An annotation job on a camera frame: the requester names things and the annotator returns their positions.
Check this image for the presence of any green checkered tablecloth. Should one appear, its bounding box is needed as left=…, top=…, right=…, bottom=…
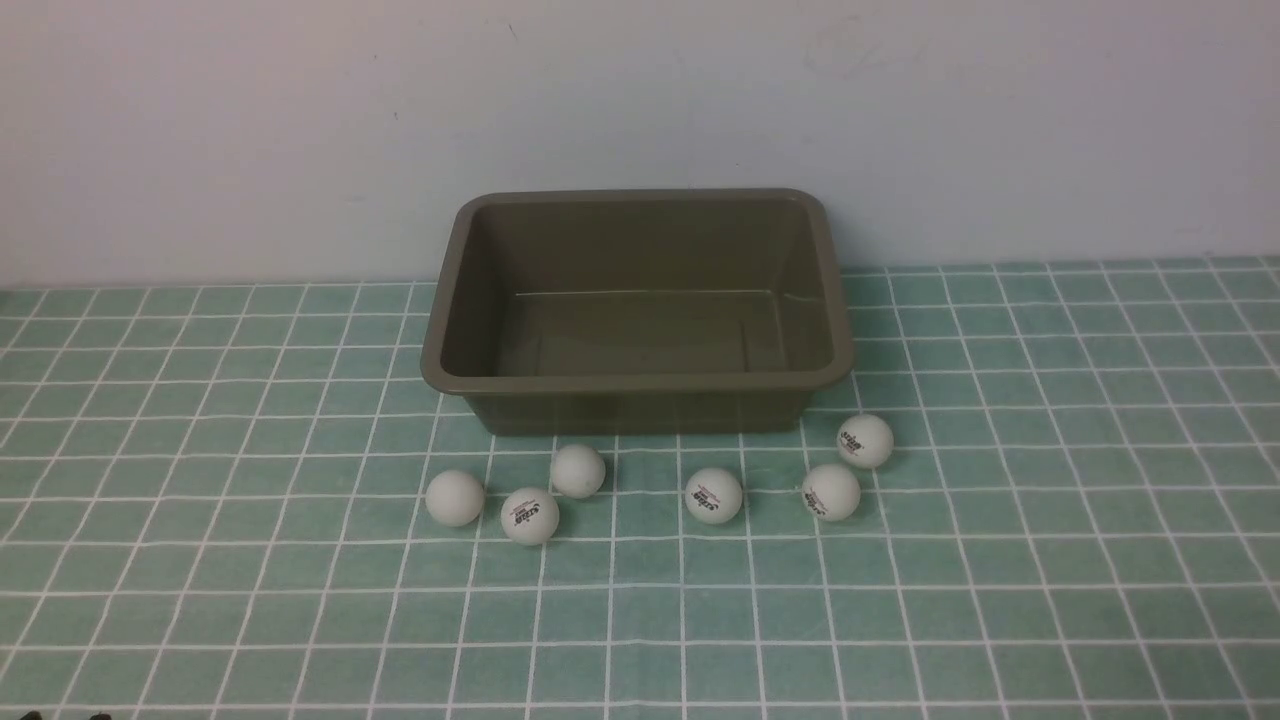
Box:
left=1, top=256, right=1279, bottom=719

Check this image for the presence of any white logo ping-pong ball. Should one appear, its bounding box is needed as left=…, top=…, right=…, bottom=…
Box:
left=684, top=468, right=745, bottom=525
left=500, top=487, right=561, bottom=546
left=800, top=464, right=861, bottom=521
left=836, top=413, right=895, bottom=470

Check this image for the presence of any plain white ping-pong ball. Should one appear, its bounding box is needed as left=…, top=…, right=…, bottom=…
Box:
left=422, top=470, right=485, bottom=527
left=550, top=445, right=607, bottom=498

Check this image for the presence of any olive plastic bin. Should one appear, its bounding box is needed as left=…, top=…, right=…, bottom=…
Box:
left=420, top=188, right=855, bottom=436

